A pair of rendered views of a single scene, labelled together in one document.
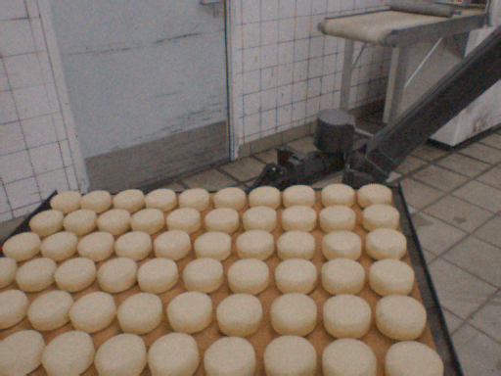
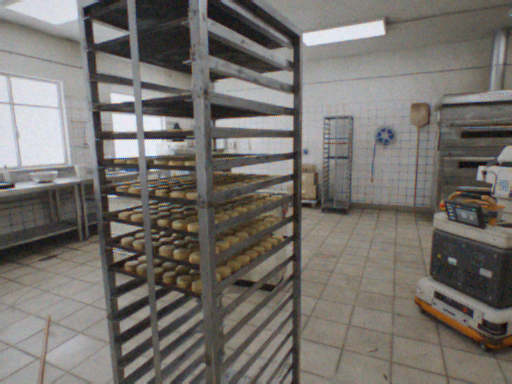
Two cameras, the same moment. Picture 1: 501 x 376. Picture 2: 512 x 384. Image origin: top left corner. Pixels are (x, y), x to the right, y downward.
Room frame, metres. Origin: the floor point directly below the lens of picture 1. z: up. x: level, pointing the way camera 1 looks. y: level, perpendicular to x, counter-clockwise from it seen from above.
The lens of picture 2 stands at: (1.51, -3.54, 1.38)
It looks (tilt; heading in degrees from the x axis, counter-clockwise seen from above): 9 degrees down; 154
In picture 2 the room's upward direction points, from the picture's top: 1 degrees counter-clockwise
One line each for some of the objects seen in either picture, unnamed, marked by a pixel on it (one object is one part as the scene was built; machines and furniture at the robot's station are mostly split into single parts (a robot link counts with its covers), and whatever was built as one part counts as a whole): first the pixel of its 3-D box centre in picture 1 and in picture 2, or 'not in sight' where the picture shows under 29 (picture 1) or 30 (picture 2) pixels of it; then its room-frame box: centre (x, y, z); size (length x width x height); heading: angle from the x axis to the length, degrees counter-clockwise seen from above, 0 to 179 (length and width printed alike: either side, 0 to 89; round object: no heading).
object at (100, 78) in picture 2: not in sight; (168, 89); (0.23, -3.29, 1.59); 0.64 x 0.03 x 0.03; 124
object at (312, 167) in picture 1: (300, 172); not in sight; (0.70, -0.08, 0.98); 0.07 x 0.07 x 0.10; 38
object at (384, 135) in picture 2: not in sight; (383, 154); (-2.76, 1.29, 1.10); 0.41 x 0.17 x 1.10; 39
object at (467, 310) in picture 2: not in sight; (453, 303); (0.30, -1.41, 0.23); 0.41 x 0.02 x 0.08; 173
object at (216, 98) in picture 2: not in sight; (254, 105); (0.56, -3.07, 1.50); 0.64 x 0.03 x 0.03; 124
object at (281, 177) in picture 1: (270, 191); not in sight; (0.66, -0.02, 0.97); 0.09 x 0.07 x 0.07; 128
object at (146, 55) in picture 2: not in sight; (204, 59); (0.40, -3.19, 1.68); 0.60 x 0.40 x 0.02; 124
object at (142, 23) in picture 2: not in sight; (203, 32); (0.40, -3.19, 1.77); 0.60 x 0.40 x 0.02; 124
